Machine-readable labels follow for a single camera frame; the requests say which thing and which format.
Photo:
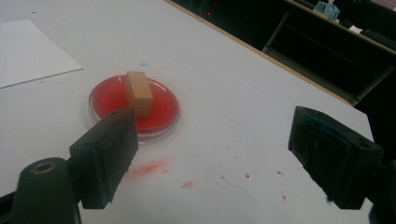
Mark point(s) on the black keyboard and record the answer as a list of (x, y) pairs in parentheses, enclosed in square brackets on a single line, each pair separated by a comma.
[(378, 39)]

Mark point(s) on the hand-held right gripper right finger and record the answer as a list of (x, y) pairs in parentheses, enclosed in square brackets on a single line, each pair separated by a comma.
[(336, 155)]

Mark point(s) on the wooden stamp block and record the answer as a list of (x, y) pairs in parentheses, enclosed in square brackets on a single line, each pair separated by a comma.
[(139, 93)]

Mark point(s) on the round red ink pad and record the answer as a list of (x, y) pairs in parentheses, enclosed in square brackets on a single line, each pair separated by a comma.
[(109, 96)]

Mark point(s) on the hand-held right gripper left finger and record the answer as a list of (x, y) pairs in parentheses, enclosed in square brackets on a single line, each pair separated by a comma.
[(107, 155)]

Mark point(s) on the pale blue clear box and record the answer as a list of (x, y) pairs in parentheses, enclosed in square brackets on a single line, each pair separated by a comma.
[(327, 9)]

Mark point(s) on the white paper sheet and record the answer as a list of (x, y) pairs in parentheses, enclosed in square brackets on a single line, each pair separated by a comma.
[(28, 53)]

